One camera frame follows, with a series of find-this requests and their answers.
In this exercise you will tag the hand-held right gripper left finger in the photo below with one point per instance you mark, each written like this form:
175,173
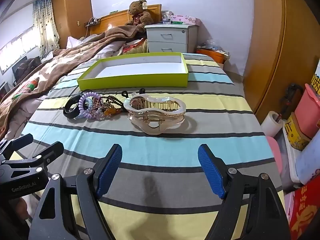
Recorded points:
110,172

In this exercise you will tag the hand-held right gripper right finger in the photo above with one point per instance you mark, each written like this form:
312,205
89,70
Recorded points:
212,172

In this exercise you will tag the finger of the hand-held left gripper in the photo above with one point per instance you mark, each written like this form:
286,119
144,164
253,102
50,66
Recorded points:
51,152
17,142

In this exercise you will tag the black wristband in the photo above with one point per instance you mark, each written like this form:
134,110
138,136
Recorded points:
68,114

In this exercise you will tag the translucent beige hair claw clip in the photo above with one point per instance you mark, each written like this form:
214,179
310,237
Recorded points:
152,128

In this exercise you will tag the white tray with green rim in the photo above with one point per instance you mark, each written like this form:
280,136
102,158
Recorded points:
140,67

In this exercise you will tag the white paper roll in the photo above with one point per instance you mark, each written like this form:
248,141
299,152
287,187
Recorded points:
271,126

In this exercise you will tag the brown fleece blanket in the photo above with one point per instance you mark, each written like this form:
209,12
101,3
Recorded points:
62,62

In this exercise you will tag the yellow tin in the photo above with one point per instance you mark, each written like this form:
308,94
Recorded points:
296,135

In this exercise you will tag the white plastic container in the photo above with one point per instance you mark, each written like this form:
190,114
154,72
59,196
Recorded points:
307,160

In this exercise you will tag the red gift box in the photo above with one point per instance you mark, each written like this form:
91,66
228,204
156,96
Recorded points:
305,212

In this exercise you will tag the pink plastic bucket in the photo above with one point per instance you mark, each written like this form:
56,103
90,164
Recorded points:
308,110

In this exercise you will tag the orange box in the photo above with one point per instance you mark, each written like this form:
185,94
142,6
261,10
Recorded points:
212,55

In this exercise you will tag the dotted curtain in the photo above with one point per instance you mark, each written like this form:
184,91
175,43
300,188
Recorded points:
46,22

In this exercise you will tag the red and gold pillow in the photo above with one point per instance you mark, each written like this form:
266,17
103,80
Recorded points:
132,47

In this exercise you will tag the power strip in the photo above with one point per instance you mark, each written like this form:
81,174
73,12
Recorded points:
92,22

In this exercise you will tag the wooden wardrobe with star stickers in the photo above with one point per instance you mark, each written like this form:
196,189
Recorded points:
72,12

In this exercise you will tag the white nightstand with drawers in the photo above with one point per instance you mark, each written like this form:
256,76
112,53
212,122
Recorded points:
170,37

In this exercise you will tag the wooden headboard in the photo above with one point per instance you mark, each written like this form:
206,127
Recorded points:
110,21

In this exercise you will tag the pink floral box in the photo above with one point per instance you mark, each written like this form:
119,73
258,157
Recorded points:
186,20

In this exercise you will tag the small bottles on nightstand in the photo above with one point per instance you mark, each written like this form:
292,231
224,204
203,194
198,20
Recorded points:
167,17

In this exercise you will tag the brown teddy bear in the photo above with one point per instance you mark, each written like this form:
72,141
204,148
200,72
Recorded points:
137,12

